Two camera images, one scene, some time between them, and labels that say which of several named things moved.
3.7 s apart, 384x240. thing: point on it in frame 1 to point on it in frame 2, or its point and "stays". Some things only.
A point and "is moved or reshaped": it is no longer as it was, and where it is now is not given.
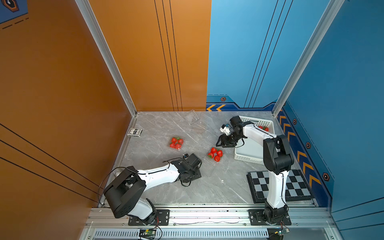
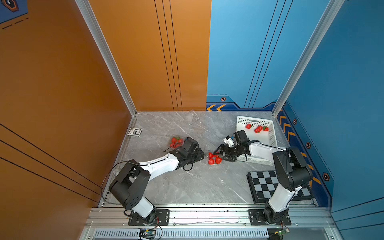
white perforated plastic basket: (252, 150) stays
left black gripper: (198, 175) to (200, 155)
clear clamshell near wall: (192, 117) stays
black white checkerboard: (296, 187) stays
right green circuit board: (282, 231) stays
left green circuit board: (147, 233) stays
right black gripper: (223, 140) to (222, 146)
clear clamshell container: (209, 165) is moved or reshaped
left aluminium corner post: (108, 54) stays
